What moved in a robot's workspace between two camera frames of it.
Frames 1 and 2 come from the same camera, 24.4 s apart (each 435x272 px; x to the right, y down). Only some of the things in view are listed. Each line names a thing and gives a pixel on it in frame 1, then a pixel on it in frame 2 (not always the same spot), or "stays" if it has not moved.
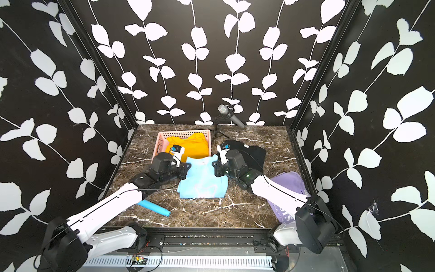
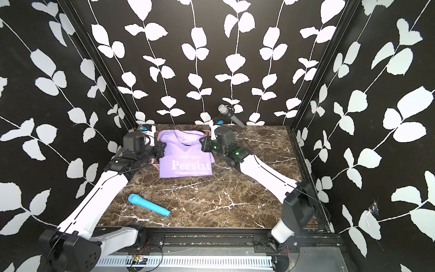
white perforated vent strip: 182,262 stays
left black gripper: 183,169 to 159,147
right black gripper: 218,168 to 206,146
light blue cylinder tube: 154,208 stays
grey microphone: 224,109 stays
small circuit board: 136,259 stays
